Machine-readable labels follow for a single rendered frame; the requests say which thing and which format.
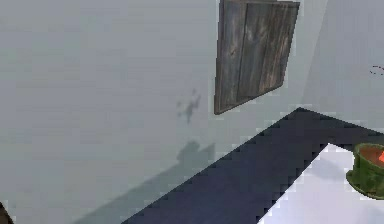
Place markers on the green plant pot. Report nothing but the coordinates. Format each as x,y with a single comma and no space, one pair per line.
366,173

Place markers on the grey wooden framed picture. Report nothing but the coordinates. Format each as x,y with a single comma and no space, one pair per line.
253,56

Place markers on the dark brown object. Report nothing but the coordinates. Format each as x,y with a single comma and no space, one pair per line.
4,215

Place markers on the white table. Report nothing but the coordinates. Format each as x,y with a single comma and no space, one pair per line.
326,196

